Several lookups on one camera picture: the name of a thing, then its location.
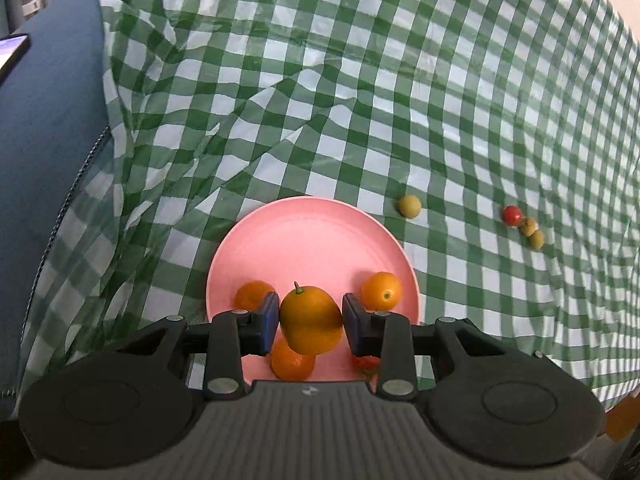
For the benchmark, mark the green white checkered tablecloth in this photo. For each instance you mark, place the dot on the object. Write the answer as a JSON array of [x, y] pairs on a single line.
[[375, 85]]

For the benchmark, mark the small orange kumquat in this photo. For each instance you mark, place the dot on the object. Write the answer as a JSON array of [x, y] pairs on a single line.
[[383, 290], [291, 365], [250, 296]]

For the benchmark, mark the orange kumquat with stem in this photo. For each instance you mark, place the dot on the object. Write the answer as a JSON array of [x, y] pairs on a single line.
[[310, 320]]

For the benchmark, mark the blue pillow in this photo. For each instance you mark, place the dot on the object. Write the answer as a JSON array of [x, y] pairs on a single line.
[[50, 160]]

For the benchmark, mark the black smartphone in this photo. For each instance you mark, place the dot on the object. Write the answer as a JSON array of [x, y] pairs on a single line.
[[10, 55]]

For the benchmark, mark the red cherry tomato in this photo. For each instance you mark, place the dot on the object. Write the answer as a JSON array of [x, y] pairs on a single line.
[[366, 363], [511, 214]]

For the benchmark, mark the white curtain tag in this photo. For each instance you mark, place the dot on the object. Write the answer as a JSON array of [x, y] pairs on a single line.
[[31, 6]]

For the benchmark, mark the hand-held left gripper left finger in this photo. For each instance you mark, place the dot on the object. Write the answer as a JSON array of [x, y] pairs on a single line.
[[270, 317]]

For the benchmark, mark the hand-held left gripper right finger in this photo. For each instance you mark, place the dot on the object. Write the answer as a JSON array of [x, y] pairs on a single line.
[[352, 322]]

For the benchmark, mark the small yellow-green fruit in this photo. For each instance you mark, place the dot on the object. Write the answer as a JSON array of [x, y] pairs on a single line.
[[537, 240], [409, 206], [527, 227]]

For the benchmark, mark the pink round plate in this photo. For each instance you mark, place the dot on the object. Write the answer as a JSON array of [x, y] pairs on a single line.
[[310, 245]]

